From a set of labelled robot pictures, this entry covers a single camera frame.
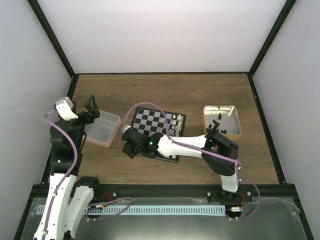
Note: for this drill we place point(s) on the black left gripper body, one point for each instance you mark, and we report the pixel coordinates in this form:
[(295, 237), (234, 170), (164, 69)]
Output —
[(90, 119)]

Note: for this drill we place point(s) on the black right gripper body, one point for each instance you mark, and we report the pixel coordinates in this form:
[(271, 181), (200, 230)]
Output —
[(132, 154)]

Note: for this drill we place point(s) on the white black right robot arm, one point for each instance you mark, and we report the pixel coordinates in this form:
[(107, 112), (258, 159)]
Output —
[(219, 152)]

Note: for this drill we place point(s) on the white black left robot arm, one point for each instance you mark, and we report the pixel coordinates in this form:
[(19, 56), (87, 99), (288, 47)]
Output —
[(67, 197)]

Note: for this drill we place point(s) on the magnetic chess board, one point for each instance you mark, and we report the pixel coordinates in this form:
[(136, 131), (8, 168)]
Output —
[(150, 121)]

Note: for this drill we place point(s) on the pink metal tin tray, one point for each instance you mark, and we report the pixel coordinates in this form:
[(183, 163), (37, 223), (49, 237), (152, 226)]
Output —
[(104, 129)]

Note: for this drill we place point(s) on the gold metal tin tray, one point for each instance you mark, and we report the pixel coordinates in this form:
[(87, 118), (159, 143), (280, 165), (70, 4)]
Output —
[(230, 120)]

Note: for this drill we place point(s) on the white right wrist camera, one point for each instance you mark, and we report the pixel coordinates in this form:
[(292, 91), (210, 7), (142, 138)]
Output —
[(124, 129)]

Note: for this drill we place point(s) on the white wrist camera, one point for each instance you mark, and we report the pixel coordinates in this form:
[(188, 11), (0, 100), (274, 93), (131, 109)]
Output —
[(124, 129), (64, 101)]

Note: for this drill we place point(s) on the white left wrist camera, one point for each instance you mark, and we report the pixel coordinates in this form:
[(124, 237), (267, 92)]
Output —
[(64, 101)]

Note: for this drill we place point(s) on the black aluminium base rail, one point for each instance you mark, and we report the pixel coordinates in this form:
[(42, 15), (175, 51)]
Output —
[(212, 192)]

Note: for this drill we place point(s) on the light blue slotted cable duct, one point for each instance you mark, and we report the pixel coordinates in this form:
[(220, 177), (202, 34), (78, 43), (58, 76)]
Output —
[(155, 210)]

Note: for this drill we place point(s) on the black enclosure frame post left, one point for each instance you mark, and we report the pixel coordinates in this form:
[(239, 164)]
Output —
[(42, 19)]

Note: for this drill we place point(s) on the black enclosure frame post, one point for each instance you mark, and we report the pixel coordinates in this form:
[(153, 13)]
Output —
[(42, 19), (280, 20)]

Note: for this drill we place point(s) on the black enclosure frame post right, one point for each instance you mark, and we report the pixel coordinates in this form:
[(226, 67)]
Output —
[(280, 20)]

